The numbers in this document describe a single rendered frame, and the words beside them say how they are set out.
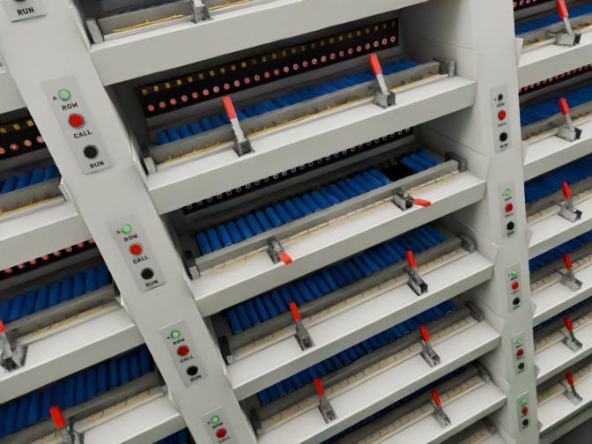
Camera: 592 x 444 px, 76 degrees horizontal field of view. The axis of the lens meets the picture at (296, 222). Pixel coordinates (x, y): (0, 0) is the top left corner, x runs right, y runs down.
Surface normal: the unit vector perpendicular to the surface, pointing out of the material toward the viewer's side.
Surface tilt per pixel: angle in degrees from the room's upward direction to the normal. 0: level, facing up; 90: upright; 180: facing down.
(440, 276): 17
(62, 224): 108
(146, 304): 90
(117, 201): 90
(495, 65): 90
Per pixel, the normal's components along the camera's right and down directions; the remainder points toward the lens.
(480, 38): 0.32, 0.25
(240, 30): 0.39, 0.51
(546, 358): -0.15, -0.78
